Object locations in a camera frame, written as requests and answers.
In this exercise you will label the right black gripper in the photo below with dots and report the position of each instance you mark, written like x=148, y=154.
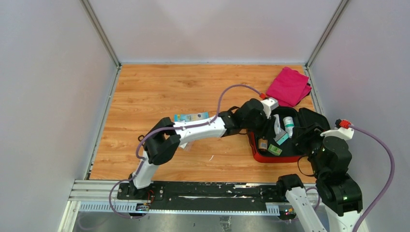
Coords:
x=308, y=132

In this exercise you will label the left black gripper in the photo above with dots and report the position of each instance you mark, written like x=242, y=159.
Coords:
x=268, y=127

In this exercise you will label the small white plastic bottle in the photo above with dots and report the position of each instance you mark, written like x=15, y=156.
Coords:
x=288, y=125

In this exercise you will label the white blue swab packet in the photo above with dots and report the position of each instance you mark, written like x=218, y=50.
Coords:
x=277, y=127

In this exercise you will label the brown medicine bottle orange cap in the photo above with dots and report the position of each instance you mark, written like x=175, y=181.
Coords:
x=262, y=144

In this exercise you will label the red black medicine kit case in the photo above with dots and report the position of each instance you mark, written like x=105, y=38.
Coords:
x=302, y=118

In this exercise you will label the small green box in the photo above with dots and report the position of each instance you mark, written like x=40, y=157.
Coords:
x=276, y=151

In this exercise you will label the clear bag white gauze pad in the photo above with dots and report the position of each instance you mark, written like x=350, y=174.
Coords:
x=186, y=146

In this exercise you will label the blue white mask packet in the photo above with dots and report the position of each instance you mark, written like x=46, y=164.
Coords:
x=190, y=117

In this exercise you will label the clear bag teal header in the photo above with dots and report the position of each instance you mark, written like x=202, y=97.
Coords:
x=281, y=138

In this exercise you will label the black handled scissors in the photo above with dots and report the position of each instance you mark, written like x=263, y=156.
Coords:
x=141, y=138

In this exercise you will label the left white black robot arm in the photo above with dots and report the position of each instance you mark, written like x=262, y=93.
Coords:
x=161, y=143

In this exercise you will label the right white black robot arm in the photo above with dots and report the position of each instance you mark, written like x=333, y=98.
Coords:
x=329, y=156

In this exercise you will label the pink folded cloth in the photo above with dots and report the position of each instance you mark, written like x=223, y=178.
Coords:
x=289, y=87

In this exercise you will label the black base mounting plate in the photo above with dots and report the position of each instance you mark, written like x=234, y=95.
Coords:
x=208, y=196

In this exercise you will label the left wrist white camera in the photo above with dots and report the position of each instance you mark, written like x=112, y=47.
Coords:
x=269, y=105

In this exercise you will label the wrist white camera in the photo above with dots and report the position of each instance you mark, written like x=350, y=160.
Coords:
x=269, y=105
x=342, y=133

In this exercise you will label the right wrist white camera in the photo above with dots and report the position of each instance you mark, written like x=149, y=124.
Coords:
x=342, y=133

